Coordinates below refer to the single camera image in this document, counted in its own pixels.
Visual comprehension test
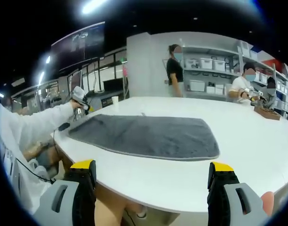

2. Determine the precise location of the grey towel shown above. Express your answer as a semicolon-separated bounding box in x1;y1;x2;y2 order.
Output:
68;114;220;162

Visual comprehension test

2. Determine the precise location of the person's right hand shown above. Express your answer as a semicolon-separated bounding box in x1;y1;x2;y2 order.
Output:
261;190;275;217

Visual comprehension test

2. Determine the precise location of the large tilted monitor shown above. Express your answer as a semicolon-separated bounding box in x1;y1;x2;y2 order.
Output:
68;70;83;95

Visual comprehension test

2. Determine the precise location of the black monitor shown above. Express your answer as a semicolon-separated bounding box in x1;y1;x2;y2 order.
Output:
103;79;124;92

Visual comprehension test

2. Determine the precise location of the dark overhead screen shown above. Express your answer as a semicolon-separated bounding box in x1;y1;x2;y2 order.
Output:
51;21;106;56

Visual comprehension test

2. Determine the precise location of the person's white shoe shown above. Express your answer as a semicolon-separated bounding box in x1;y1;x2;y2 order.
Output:
136;205;148;219

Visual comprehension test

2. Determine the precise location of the person's white clothing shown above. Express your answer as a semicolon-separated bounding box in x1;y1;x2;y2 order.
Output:
0;103;53;214

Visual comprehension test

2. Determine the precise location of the wooden tray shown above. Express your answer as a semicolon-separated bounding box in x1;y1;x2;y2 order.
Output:
254;105;281;121

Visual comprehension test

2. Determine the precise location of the grey metal storage shelf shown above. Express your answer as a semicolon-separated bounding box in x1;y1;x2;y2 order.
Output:
181;41;288;113

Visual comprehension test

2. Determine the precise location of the group of white storage boxes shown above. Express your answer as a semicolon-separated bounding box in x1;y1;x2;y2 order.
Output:
185;42;288;111

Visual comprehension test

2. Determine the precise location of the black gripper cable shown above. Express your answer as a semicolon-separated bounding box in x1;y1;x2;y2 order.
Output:
16;130;57;184

